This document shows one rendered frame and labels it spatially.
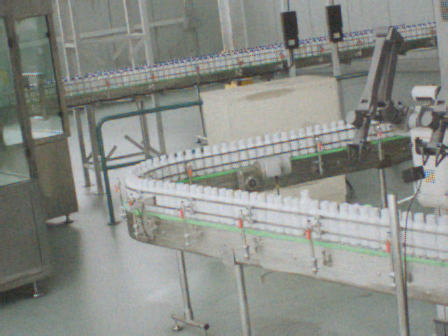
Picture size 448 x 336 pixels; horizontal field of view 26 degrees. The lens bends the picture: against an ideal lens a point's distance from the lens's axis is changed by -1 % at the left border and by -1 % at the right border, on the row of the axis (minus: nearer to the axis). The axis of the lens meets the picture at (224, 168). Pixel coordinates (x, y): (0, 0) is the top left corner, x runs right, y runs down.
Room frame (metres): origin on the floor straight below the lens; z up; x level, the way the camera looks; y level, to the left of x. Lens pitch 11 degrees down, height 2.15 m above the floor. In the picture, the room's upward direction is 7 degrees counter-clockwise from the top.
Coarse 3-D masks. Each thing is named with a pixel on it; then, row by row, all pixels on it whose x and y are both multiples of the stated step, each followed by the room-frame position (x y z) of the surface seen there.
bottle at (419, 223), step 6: (414, 216) 3.73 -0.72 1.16; (420, 216) 3.72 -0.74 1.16; (414, 222) 3.73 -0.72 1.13; (420, 222) 3.72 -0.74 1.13; (414, 228) 3.72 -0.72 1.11; (420, 228) 3.71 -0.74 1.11; (414, 234) 3.72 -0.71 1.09; (420, 234) 3.71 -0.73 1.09; (414, 240) 3.72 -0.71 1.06; (420, 240) 3.71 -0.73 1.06; (414, 252) 3.73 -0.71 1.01; (420, 252) 3.71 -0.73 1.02
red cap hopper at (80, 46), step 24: (72, 0) 10.84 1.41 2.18; (144, 0) 11.13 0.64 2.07; (72, 24) 10.86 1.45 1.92; (144, 24) 11.12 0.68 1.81; (72, 48) 11.48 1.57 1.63; (120, 48) 11.68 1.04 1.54; (72, 72) 11.41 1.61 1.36; (144, 120) 11.69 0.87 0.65; (96, 144) 11.52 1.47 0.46; (96, 168) 10.84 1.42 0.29; (96, 192) 10.88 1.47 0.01
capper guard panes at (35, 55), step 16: (16, 32) 9.33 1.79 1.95; (32, 32) 9.44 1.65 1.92; (32, 48) 9.42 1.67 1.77; (48, 48) 9.53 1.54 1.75; (32, 64) 9.40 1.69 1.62; (48, 64) 9.51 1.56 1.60; (32, 80) 9.39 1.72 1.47; (48, 80) 9.49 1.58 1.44; (32, 96) 9.37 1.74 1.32; (48, 96) 9.48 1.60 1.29; (32, 112) 9.35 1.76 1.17; (48, 112) 9.46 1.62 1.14; (32, 128) 9.33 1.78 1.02; (48, 128) 9.44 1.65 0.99
